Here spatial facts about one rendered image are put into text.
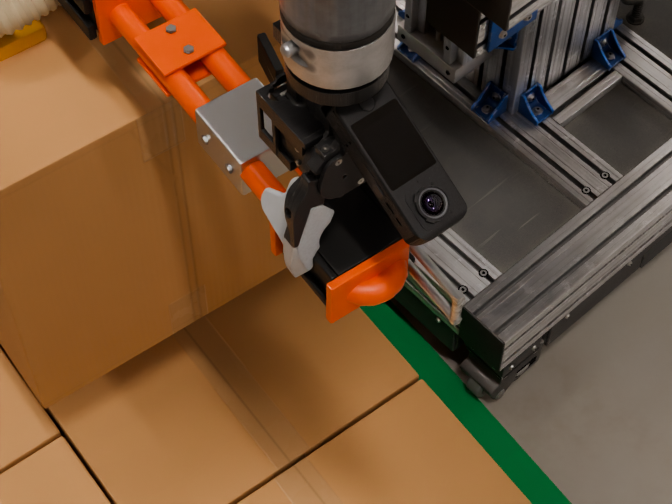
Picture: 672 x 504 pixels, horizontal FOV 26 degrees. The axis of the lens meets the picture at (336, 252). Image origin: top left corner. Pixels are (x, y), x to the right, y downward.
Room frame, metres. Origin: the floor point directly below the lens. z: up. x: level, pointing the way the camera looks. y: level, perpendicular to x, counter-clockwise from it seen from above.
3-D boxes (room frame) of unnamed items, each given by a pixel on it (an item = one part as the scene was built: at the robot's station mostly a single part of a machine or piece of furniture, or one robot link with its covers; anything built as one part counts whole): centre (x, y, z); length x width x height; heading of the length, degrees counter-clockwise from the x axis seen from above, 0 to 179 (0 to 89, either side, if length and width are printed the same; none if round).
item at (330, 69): (0.64, 0.00, 1.42); 0.08 x 0.08 x 0.05
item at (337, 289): (0.62, 0.00, 1.20); 0.08 x 0.07 x 0.05; 35
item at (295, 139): (0.65, 0.00, 1.34); 0.09 x 0.08 x 0.12; 36
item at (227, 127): (0.74, 0.07, 1.20); 0.07 x 0.07 x 0.04; 35
